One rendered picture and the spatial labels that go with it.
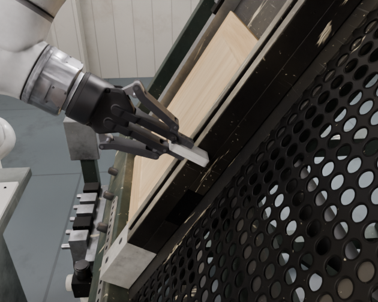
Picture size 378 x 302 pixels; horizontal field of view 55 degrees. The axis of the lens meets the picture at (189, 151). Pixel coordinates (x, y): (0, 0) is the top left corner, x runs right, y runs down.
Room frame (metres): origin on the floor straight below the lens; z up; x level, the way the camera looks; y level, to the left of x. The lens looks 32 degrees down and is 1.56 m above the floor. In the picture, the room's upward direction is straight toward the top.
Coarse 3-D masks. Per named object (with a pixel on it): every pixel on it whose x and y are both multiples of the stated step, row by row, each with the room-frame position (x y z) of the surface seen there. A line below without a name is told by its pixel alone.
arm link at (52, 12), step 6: (30, 0) 0.49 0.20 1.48; (36, 0) 0.49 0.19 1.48; (42, 0) 0.50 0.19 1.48; (48, 0) 0.51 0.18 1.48; (54, 0) 0.51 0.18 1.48; (60, 0) 0.53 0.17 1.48; (36, 6) 0.50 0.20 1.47; (42, 6) 0.50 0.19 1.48; (48, 6) 0.51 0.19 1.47; (54, 6) 0.52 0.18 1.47; (60, 6) 0.53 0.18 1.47; (48, 12) 0.51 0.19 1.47; (54, 12) 0.52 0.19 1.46
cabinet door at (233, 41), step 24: (240, 24) 0.91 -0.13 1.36; (216, 48) 0.98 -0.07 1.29; (240, 48) 0.81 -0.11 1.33; (192, 72) 1.04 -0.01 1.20; (216, 72) 0.86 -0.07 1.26; (192, 96) 0.91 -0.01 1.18; (216, 96) 0.75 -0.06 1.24; (192, 120) 0.79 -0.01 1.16; (144, 168) 0.89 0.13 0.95; (144, 192) 0.77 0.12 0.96
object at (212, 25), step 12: (228, 0) 1.10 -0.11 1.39; (240, 0) 1.11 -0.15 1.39; (228, 12) 1.10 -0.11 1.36; (216, 24) 1.10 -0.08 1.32; (204, 36) 1.10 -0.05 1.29; (192, 48) 1.12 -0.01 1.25; (204, 48) 1.10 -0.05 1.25; (192, 60) 1.10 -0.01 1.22; (180, 72) 1.09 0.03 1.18; (168, 84) 1.13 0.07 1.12; (180, 84) 1.09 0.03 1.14; (168, 96) 1.09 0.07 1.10
